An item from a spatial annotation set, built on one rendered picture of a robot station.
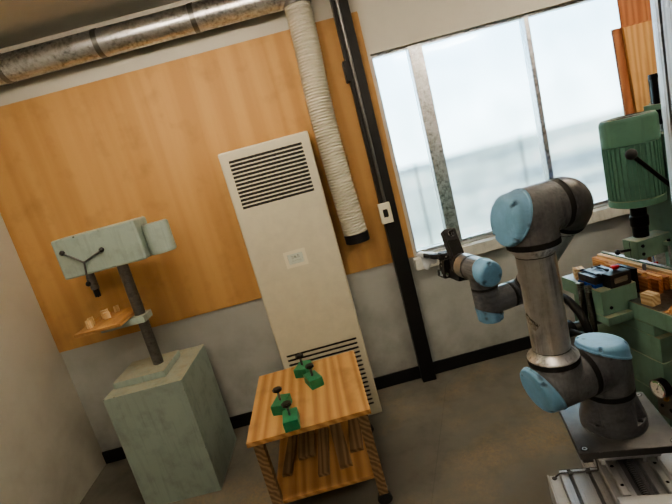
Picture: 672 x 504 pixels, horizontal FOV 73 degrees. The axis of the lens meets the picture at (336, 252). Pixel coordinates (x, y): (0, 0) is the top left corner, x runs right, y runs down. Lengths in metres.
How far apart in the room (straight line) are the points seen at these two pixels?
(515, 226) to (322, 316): 1.90
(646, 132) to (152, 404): 2.54
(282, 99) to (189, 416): 1.90
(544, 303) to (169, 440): 2.23
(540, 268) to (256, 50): 2.30
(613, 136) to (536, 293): 0.86
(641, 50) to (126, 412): 3.62
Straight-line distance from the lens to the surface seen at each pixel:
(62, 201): 3.29
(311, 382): 2.40
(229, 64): 3.00
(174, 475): 2.98
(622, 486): 1.31
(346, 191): 2.75
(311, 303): 2.75
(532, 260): 1.09
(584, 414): 1.37
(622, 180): 1.86
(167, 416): 2.78
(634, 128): 1.83
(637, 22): 3.58
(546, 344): 1.16
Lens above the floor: 1.64
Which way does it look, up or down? 12 degrees down
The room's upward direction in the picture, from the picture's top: 15 degrees counter-clockwise
